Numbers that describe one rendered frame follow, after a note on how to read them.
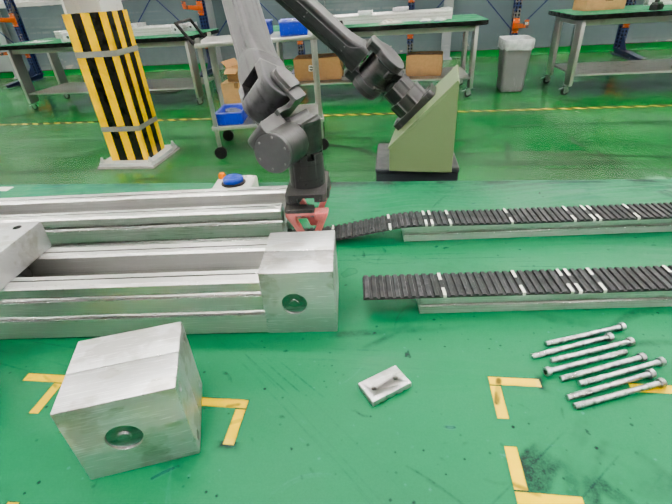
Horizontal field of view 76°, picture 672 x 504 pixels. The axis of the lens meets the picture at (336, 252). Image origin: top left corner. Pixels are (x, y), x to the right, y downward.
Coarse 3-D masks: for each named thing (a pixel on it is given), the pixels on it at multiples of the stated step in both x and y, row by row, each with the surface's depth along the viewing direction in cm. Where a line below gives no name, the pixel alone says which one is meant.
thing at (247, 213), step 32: (128, 192) 77; (160, 192) 76; (192, 192) 75; (224, 192) 74; (256, 192) 74; (64, 224) 70; (96, 224) 69; (128, 224) 69; (160, 224) 70; (192, 224) 70; (224, 224) 69; (256, 224) 69; (288, 224) 75
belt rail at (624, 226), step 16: (512, 224) 71; (528, 224) 71; (544, 224) 71; (560, 224) 71; (576, 224) 71; (592, 224) 71; (608, 224) 71; (624, 224) 71; (640, 224) 71; (656, 224) 71; (416, 240) 73
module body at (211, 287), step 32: (64, 256) 59; (96, 256) 59; (128, 256) 58; (160, 256) 58; (192, 256) 58; (224, 256) 58; (256, 256) 58; (32, 288) 53; (64, 288) 53; (96, 288) 52; (128, 288) 52; (160, 288) 52; (192, 288) 52; (224, 288) 52; (256, 288) 52; (0, 320) 57; (32, 320) 56; (64, 320) 55; (96, 320) 55; (128, 320) 55; (160, 320) 55; (192, 320) 55; (224, 320) 55; (256, 320) 55
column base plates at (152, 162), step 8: (160, 152) 363; (168, 152) 367; (104, 160) 348; (112, 160) 353; (120, 160) 351; (128, 160) 350; (136, 160) 349; (144, 160) 348; (152, 160) 344; (160, 160) 353; (104, 168) 348; (112, 168) 347; (120, 168) 346; (128, 168) 345; (136, 168) 344; (144, 168) 343; (152, 168) 343
